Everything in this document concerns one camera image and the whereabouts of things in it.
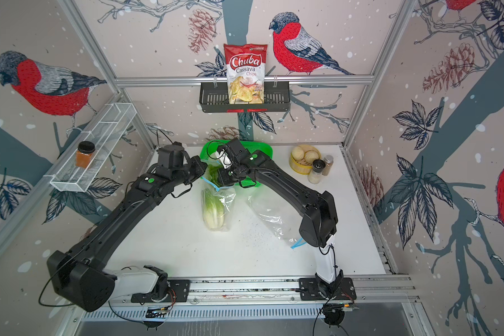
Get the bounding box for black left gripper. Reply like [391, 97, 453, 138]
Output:
[171, 155, 209, 188]

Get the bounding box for clear zipper bag blue zip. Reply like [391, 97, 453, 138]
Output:
[200, 176, 237, 232]

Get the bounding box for chinese cabbage front dark leaves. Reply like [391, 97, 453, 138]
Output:
[201, 188, 235, 231]

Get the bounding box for chinese cabbage light green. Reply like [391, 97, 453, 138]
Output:
[204, 165, 221, 187]

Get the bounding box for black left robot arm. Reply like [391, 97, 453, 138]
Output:
[47, 155, 207, 312]

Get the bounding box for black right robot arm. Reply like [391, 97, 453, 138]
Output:
[218, 151, 340, 284]

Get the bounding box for red cassava chips bag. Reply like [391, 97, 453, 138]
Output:
[224, 44, 267, 104]

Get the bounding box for green plastic basket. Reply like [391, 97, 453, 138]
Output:
[200, 139, 273, 166]

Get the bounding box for white steamed bun left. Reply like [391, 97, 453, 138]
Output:
[291, 146, 305, 162]

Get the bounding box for white steamed bun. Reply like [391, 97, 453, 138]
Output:
[304, 151, 321, 165]
[291, 146, 305, 162]

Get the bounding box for bamboo steamer yellow bands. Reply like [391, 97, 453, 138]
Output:
[289, 144, 322, 175]

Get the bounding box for white steamed bun right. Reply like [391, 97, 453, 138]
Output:
[304, 151, 321, 165]

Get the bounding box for salt grinder black cap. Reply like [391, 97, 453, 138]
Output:
[308, 159, 326, 184]

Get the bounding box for small clear spice bottle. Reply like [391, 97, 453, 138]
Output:
[322, 155, 334, 176]

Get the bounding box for orange spice jar black lid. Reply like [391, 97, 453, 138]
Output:
[76, 141, 95, 169]

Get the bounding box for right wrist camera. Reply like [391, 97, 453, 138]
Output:
[223, 139, 250, 165]

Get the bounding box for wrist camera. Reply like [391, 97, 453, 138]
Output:
[158, 141, 185, 170]
[223, 139, 250, 165]

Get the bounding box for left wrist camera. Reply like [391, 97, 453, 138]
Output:
[158, 141, 185, 170]

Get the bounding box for black wall basket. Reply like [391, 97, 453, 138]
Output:
[199, 81, 291, 113]

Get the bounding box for white wire shelf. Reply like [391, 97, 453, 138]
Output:
[50, 102, 137, 193]

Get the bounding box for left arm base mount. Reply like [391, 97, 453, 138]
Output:
[131, 265, 191, 305]

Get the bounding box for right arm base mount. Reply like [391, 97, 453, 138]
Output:
[298, 272, 357, 302]

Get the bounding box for aluminium rail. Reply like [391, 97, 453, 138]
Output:
[104, 273, 417, 305]

